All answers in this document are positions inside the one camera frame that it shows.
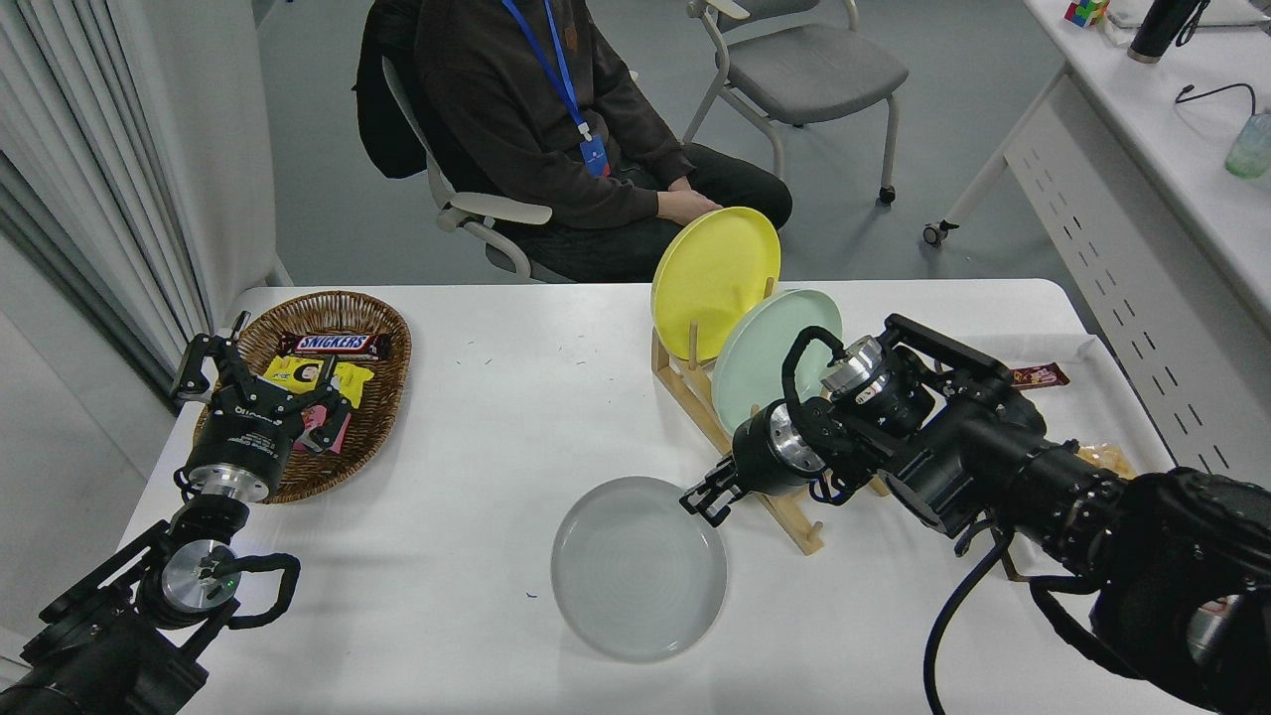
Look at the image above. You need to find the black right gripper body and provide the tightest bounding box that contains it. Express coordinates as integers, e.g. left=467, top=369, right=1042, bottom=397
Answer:
left=730, top=402, right=797, bottom=498

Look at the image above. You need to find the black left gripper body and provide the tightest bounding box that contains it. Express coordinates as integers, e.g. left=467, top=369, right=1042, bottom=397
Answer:
left=184, top=387, right=305, bottom=488

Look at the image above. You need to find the grey plate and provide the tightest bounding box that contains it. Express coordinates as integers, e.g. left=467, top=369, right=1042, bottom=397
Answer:
left=550, top=476, right=728, bottom=663

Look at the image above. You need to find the wooden plate rack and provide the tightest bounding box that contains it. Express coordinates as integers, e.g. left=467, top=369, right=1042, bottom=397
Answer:
left=650, top=278, right=890, bottom=557

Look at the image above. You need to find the mint green plate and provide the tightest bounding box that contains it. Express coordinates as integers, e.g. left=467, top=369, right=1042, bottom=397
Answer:
left=711, top=289, right=844, bottom=438

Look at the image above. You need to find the yellow plate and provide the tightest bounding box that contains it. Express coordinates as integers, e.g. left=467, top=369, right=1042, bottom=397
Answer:
left=650, top=207, right=782, bottom=362

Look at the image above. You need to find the person's hand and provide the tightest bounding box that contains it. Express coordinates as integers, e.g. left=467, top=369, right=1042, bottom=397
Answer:
left=657, top=189, right=724, bottom=225

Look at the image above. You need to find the pink snack packet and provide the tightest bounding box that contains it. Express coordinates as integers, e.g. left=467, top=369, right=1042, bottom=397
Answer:
left=298, top=402, right=354, bottom=456

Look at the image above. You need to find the brown wicker basket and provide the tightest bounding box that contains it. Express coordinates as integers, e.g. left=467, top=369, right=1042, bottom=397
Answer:
left=194, top=290, right=413, bottom=504

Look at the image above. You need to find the yellow snack packet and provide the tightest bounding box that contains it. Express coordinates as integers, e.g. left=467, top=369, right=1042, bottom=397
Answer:
left=262, top=355, right=376, bottom=410

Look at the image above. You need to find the Snickers chocolate bar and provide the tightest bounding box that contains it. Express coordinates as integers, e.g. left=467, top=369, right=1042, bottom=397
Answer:
left=277, top=332, right=393, bottom=360

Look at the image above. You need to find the white office chair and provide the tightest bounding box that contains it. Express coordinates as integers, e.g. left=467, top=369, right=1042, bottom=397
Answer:
left=382, top=55, right=577, bottom=284

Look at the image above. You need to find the white curtain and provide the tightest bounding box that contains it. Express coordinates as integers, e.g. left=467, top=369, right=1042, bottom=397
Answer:
left=0, top=0, right=214, bottom=398

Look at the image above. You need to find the person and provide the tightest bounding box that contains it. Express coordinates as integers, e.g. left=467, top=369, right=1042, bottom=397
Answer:
left=415, top=0, right=795, bottom=284

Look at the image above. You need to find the white rectangular tray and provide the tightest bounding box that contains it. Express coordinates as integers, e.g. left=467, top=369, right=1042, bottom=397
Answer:
left=1033, top=333, right=1178, bottom=478

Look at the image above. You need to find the clear packet of nuts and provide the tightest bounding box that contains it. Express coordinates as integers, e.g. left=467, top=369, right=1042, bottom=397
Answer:
left=1077, top=442, right=1138, bottom=480

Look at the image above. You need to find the grey padded chair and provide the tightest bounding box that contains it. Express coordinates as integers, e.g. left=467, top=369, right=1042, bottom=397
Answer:
left=683, top=0, right=912, bottom=205

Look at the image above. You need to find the white side desk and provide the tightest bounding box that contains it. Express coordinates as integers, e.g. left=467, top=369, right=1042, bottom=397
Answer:
left=921, top=0, right=1271, bottom=478

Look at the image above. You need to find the black bottle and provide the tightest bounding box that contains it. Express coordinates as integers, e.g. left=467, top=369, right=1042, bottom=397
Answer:
left=1127, top=0, right=1212, bottom=65

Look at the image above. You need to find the white flat device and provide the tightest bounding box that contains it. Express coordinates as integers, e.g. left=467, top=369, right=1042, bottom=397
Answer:
left=1107, top=0, right=1271, bottom=29

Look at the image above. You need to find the black cable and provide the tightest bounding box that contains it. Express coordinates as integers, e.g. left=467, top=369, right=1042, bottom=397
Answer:
left=1176, top=82, right=1258, bottom=115

